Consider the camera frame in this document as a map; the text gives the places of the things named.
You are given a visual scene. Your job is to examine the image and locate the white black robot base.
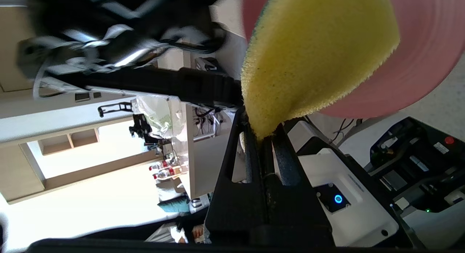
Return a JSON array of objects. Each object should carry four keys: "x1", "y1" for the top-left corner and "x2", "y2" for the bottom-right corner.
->
[{"x1": 338, "y1": 117, "x2": 465, "y2": 246}]

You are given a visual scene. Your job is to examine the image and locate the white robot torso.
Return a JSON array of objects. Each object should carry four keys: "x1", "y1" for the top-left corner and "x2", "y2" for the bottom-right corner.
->
[{"x1": 286, "y1": 119, "x2": 400, "y2": 248}]

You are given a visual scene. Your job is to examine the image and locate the beige open shelf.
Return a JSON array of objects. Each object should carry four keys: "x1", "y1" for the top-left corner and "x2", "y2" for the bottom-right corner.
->
[{"x1": 38, "y1": 128, "x2": 100, "y2": 156}]

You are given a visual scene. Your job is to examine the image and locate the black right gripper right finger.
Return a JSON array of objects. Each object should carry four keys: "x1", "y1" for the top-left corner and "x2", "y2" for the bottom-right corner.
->
[{"x1": 264, "y1": 122, "x2": 335, "y2": 246}]

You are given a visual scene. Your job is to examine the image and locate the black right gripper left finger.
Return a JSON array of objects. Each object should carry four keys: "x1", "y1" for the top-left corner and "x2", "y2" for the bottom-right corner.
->
[{"x1": 204, "y1": 107, "x2": 269, "y2": 245}]

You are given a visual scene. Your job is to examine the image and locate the pink plate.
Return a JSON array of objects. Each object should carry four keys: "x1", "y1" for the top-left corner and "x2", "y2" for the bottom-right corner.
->
[{"x1": 242, "y1": 0, "x2": 465, "y2": 119}]

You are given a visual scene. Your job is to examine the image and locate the plastic bottle red cap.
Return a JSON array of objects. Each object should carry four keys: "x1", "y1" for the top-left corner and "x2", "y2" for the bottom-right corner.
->
[
  {"x1": 153, "y1": 169, "x2": 183, "y2": 180},
  {"x1": 149, "y1": 162, "x2": 175, "y2": 172}
]

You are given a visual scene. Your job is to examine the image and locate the yellow green sponge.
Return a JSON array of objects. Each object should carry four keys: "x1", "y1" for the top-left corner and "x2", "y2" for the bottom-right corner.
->
[{"x1": 241, "y1": 0, "x2": 400, "y2": 140}]

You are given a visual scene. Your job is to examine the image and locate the thin black cable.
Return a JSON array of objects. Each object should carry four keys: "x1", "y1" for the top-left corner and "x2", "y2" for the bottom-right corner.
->
[{"x1": 329, "y1": 118, "x2": 364, "y2": 143}]

